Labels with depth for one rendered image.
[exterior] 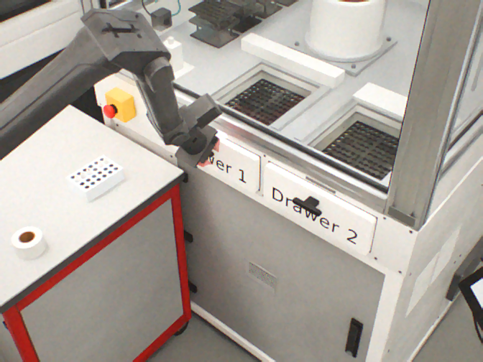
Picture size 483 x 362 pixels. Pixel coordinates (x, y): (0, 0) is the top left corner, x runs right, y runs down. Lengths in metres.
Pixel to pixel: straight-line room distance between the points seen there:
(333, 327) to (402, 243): 0.46
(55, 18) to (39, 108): 1.26
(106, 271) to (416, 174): 0.86
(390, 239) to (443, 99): 0.37
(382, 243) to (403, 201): 0.14
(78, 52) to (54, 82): 0.05
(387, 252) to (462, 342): 1.01
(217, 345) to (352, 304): 0.74
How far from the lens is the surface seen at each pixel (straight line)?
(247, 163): 1.47
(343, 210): 1.35
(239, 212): 1.66
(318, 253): 1.55
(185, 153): 1.43
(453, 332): 2.36
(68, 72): 0.87
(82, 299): 1.67
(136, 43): 0.87
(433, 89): 1.10
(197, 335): 2.24
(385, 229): 1.34
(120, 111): 1.71
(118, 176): 1.65
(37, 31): 2.11
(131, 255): 1.71
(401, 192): 1.26
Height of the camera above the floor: 1.86
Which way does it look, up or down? 42 degrees down
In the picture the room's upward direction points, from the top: straight up
